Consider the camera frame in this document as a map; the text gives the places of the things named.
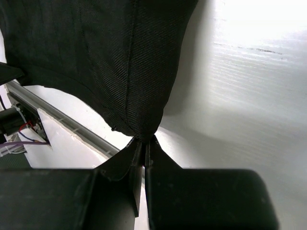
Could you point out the black skirt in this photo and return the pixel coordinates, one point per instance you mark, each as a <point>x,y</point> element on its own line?
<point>120,57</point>

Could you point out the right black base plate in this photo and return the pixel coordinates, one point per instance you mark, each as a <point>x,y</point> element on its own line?
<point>13,120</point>

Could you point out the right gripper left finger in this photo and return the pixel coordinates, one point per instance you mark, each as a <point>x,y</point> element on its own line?
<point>104,198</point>

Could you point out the aluminium rail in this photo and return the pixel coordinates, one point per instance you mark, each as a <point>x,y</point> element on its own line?
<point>19,94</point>

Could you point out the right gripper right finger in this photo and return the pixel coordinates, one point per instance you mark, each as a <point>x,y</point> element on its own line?
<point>204,199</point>

